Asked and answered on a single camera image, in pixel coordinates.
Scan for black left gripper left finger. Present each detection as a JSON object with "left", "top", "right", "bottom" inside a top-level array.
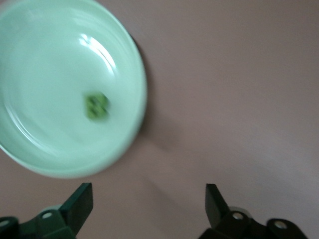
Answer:
[{"left": 0, "top": 182, "right": 94, "bottom": 239}]

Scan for light green plate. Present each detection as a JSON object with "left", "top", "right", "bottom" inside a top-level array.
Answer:
[{"left": 0, "top": 0, "right": 148, "bottom": 179}]

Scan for brown table cover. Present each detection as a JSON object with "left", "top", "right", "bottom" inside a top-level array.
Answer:
[{"left": 0, "top": 0, "right": 319, "bottom": 239}]

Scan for green foam letter B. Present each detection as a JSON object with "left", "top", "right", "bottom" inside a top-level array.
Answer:
[{"left": 84, "top": 91, "right": 111, "bottom": 122}]

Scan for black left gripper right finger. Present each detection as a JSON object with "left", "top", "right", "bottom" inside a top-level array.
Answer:
[{"left": 199, "top": 183, "right": 309, "bottom": 239}]

